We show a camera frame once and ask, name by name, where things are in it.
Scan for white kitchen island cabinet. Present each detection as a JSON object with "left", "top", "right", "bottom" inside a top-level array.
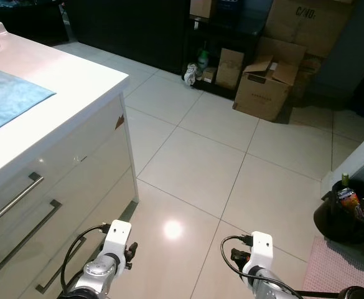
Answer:
[{"left": 0, "top": 31, "right": 139, "bottom": 299}]

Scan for pink floor mat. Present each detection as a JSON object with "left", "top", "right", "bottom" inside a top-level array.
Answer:
[{"left": 303, "top": 235, "right": 364, "bottom": 293}]

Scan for black rubbish bin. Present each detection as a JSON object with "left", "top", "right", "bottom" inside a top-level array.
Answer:
[{"left": 314, "top": 181, "right": 364, "bottom": 245}]

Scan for orange snack packet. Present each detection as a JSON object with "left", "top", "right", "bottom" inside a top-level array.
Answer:
[{"left": 337, "top": 187, "right": 364, "bottom": 222}]

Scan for white side counter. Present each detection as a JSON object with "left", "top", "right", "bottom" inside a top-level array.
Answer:
[{"left": 322, "top": 125, "right": 364, "bottom": 194}]

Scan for open cardboard box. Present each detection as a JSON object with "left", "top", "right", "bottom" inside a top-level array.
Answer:
[{"left": 233, "top": 36, "right": 308, "bottom": 122}]

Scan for small tan box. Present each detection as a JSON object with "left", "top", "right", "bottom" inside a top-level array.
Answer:
[{"left": 202, "top": 67, "right": 218, "bottom": 84}]

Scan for white crumpled bag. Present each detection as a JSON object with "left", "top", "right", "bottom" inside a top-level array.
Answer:
[{"left": 183, "top": 62, "right": 198, "bottom": 87}]

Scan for small flat cardboard box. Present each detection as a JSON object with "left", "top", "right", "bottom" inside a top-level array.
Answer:
[{"left": 216, "top": 48, "right": 245, "bottom": 90}]

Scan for blue cloth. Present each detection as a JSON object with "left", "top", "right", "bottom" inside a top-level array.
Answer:
[{"left": 0, "top": 69, "right": 57, "bottom": 139}]

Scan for brown cardboard box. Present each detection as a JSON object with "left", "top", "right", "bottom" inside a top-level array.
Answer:
[{"left": 292, "top": 55, "right": 324, "bottom": 103}]

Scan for green plastic bottle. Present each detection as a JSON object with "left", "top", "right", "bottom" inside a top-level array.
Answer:
[{"left": 197, "top": 42, "right": 208, "bottom": 78}]

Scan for dark cabinet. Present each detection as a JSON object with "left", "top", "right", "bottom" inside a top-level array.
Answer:
[{"left": 67, "top": 0, "right": 192, "bottom": 75}]

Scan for black shelf unit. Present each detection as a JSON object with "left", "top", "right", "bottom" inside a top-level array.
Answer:
[{"left": 185, "top": 12, "right": 269, "bottom": 100}]

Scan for large printed cardboard box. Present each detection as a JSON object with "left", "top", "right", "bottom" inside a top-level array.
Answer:
[{"left": 264, "top": 0, "right": 357, "bottom": 58}]

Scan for plain cardboard box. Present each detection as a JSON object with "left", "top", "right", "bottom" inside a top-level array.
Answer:
[{"left": 189, "top": 0, "right": 217, "bottom": 19}]

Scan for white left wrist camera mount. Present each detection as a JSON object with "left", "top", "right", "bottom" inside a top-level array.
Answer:
[{"left": 100, "top": 219, "right": 134, "bottom": 270}]

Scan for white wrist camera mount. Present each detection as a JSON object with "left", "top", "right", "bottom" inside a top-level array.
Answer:
[
  {"left": 243, "top": 232, "right": 274, "bottom": 278},
  {"left": 100, "top": 219, "right": 134, "bottom": 270}
]

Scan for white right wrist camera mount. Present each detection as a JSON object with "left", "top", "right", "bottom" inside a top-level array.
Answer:
[{"left": 243, "top": 232, "right": 274, "bottom": 278}]

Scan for steel drawer handle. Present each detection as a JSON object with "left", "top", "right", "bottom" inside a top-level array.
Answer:
[
  {"left": 35, "top": 240, "right": 105, "bottom": 294},
  {"left": 0, "top": 173, "right": 44, "bottom": 234},
  {"left": 0, "top": 199, "right": 62, "bottom": 273}
]

